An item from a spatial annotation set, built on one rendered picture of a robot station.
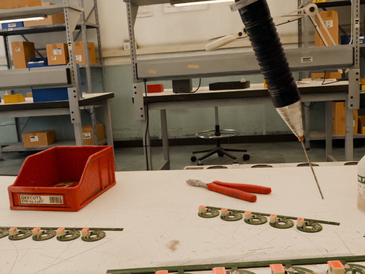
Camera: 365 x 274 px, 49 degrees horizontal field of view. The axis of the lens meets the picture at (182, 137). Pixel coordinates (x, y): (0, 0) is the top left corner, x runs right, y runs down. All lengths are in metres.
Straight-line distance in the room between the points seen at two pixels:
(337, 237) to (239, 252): 0.10
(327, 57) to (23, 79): 1.91
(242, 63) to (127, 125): 2.63
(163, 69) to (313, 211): 2.09
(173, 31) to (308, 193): 4.21
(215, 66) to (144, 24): 2.38
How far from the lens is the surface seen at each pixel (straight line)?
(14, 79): 2.87
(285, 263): 0.22
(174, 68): 2.48
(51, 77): 2.74
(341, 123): 4.30
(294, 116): 0.16
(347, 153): 2.65
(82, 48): 4.49
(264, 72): 0.16
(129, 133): 4.84
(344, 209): 0.48
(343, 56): 2.51
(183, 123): 4.67
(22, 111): 2.94
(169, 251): 0.38
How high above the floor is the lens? 0.92
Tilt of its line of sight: 10 degrees down
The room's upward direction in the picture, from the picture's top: 4 degrees counter-clockwise
